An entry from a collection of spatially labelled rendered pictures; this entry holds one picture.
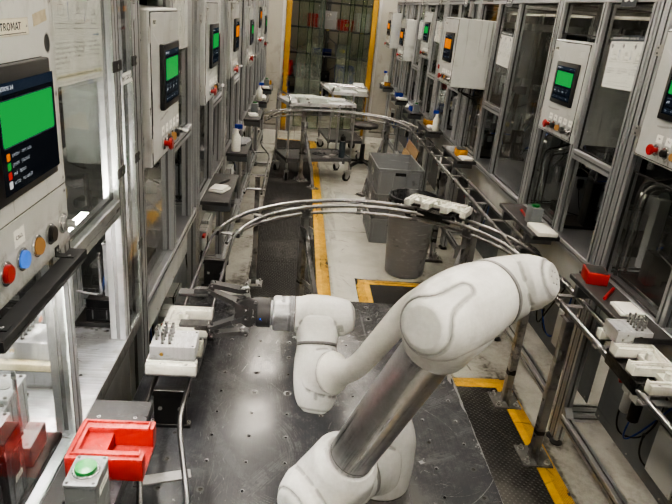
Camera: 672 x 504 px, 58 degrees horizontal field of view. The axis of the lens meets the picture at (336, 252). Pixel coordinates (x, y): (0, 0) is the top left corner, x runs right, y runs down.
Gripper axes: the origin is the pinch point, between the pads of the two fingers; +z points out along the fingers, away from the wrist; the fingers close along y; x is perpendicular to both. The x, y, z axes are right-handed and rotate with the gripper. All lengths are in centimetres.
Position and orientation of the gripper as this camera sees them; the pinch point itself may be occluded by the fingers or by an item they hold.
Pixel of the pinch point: (190, 308)
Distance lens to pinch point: 156.3
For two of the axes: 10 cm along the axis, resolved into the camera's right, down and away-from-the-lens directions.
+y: 0.9, -9.3, -3.7
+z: -9.9, -0.6, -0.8
